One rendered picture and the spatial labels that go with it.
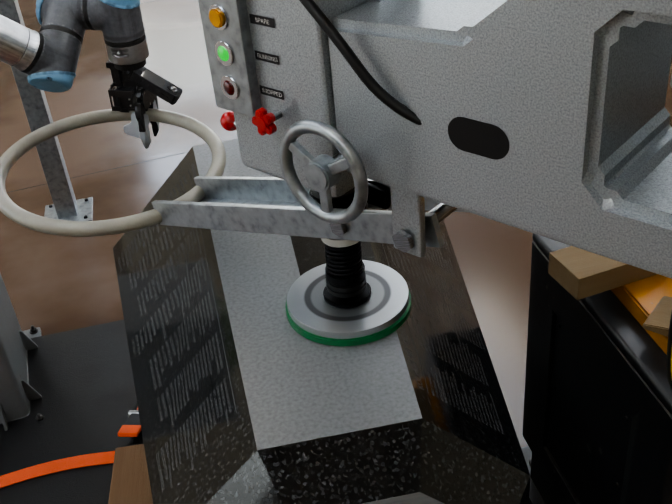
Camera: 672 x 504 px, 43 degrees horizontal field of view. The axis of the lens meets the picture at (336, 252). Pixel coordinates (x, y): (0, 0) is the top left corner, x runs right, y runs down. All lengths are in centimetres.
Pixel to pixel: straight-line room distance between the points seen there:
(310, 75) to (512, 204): 32
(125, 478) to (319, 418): 109
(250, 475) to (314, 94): 55
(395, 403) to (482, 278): 176
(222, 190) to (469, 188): 74
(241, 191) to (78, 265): 184
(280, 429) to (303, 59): 54
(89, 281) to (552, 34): 260
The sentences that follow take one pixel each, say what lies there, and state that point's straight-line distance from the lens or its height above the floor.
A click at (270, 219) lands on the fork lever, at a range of 143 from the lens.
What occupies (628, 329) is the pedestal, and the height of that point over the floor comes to 74.
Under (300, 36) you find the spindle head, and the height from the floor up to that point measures 141.
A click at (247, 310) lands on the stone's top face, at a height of 87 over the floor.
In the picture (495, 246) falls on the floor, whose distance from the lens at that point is 321.
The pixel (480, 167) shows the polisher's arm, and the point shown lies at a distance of 105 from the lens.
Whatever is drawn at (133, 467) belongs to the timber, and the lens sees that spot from 235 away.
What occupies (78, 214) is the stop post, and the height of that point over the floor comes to 1.
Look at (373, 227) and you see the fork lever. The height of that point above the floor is 111.
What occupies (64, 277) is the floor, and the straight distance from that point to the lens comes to 339.
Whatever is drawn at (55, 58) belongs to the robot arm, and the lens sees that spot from 193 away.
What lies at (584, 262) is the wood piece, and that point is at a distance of 169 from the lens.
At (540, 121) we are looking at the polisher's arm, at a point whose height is 136.
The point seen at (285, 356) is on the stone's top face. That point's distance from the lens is 142.
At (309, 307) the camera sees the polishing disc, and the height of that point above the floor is 90.
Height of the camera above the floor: 179
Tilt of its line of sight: 34 degrees down
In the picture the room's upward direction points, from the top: 6 degrees counter-clockwise
